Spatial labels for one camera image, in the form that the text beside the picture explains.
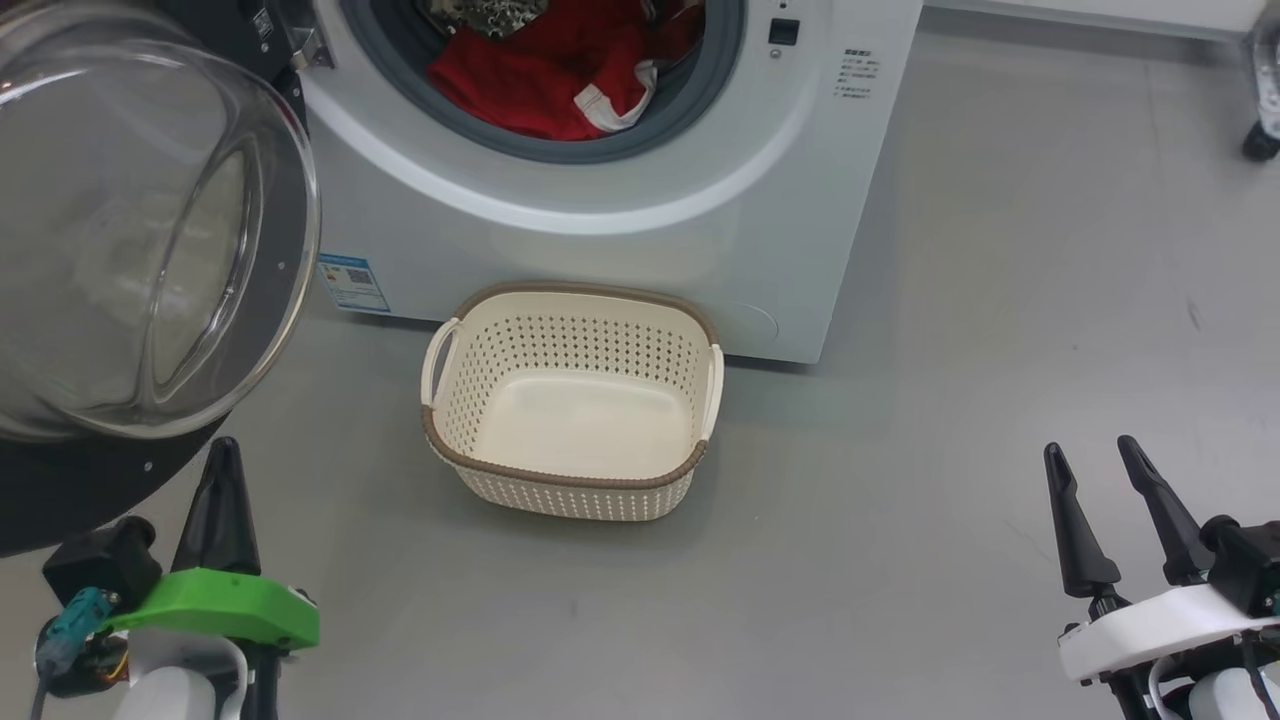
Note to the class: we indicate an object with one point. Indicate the white washing machine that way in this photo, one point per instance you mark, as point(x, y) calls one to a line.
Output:
point(650, 240)

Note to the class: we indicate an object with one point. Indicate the metal leg with black caster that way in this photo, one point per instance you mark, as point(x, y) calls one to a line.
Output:
point(1262, 140)

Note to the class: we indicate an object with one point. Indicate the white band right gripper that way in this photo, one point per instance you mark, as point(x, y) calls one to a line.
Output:
point(1150, 625)

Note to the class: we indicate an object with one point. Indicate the black glass washing machine door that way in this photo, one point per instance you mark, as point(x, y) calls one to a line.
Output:
point(130, 250)

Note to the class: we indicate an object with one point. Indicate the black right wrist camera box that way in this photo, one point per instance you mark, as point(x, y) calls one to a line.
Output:
point(1250, 565)

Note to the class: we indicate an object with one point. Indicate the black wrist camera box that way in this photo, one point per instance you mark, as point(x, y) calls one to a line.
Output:
point(1250, 565)
point(100, 565)

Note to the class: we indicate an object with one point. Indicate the cream perforated laundry basket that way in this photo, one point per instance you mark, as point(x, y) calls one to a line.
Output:
point(580, 420)

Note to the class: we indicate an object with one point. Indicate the blue energy label sticker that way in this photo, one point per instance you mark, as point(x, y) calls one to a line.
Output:
point(353, 283)

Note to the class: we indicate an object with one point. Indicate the red garment with white stripes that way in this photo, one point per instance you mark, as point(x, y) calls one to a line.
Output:
point(510, 90)

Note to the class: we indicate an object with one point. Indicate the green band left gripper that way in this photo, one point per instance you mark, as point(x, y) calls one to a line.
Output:
point(220, 605)

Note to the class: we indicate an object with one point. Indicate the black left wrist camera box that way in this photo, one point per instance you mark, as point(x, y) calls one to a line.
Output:
point(100, 565)

